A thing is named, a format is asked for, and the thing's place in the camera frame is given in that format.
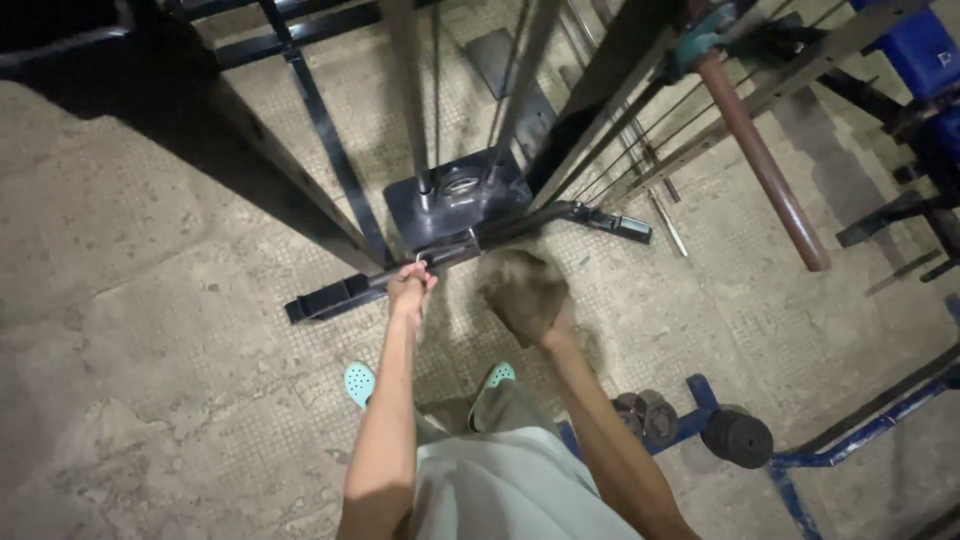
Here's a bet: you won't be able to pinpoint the person's right hand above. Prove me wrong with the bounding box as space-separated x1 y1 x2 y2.
517 288 579 352

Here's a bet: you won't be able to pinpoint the black weight stack plate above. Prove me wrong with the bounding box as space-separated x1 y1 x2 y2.
382 147 535 252

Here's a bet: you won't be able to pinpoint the blue metal bench frame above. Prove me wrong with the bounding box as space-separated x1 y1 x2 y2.
556 294 960 540

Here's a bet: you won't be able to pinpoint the black round dumbbell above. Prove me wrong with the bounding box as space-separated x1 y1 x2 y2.
612 388 681 447
700 405 775 471

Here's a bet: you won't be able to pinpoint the chrome metal rod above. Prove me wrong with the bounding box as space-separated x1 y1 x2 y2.
558 0 690 259

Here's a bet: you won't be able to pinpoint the blue padded gym seat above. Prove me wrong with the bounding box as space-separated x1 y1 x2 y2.
850 0 960 168

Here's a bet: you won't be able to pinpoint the teal clog shoe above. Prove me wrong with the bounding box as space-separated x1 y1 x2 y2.
469 362 517 432
343 361 378 411

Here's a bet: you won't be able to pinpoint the brown rusty metal bar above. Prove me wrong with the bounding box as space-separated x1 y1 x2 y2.
694 52 832 273

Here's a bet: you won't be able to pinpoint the black gym machine frame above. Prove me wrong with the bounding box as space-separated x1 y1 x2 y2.
0 0 931 325

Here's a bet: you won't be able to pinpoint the person's left hand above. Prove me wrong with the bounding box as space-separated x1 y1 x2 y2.
386 259 439 319

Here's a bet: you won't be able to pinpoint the person's grey shirt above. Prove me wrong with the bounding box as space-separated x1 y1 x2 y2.
409 427 645 540

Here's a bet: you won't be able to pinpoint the person's grey trousers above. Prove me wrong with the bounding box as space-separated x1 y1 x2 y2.
414 379 564 447

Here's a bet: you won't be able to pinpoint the brown dusty cleaning cloth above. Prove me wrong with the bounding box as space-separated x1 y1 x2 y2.
477 247 573 349

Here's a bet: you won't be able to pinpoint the teal bar clamp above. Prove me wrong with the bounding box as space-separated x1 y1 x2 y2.
663 1 744 81

